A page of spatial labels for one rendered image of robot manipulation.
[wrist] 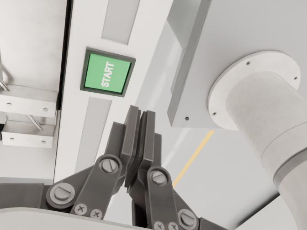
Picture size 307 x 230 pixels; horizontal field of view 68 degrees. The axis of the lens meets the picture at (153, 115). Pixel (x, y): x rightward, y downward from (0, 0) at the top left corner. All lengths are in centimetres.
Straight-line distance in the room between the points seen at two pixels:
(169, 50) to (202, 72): 97
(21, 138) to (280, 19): 48
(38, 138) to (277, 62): 45
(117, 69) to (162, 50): 111
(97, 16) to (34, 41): 14
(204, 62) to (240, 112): 11
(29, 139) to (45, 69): 14
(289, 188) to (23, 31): 41
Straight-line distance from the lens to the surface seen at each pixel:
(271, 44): 47
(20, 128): 45
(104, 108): 32
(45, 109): 39
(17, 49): 38
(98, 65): 27
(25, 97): 39
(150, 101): 158
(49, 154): 63
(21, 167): 68
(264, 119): 39
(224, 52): 43
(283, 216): 345
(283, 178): 36
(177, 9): 78
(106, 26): 26
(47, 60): 38
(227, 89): 46
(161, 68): 144
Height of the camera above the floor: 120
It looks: 46 degrees down
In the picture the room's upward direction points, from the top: 167 degrees clockwise
